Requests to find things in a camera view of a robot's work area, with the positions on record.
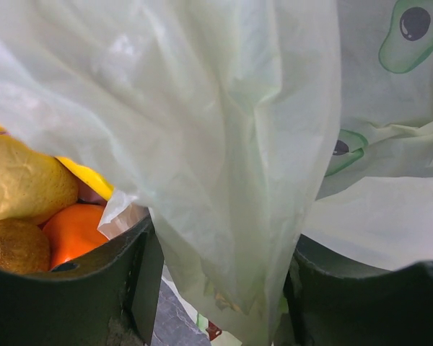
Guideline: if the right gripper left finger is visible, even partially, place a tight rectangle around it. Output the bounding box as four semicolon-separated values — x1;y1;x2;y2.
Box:
0;216;164;345

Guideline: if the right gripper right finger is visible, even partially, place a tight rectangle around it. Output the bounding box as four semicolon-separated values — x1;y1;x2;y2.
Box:
284;235;433;345

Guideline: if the orange fake fruit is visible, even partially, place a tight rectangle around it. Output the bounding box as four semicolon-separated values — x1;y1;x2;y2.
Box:
43;204;108;269

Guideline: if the brown fake kiwi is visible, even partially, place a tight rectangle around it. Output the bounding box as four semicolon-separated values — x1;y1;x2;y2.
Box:
0;219;51;275

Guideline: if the yellow fake banana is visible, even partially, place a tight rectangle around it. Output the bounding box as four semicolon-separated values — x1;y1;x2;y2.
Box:
0;126;114;200

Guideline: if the yellow fake pear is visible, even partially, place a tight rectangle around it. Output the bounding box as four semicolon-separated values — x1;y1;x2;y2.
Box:
0;135;79;225

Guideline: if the translucent green plastic bag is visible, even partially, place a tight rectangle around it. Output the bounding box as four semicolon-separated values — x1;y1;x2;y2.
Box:
0;1;433;345

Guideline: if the pink plate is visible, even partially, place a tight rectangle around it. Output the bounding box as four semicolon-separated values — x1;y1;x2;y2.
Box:
77;179;107;207

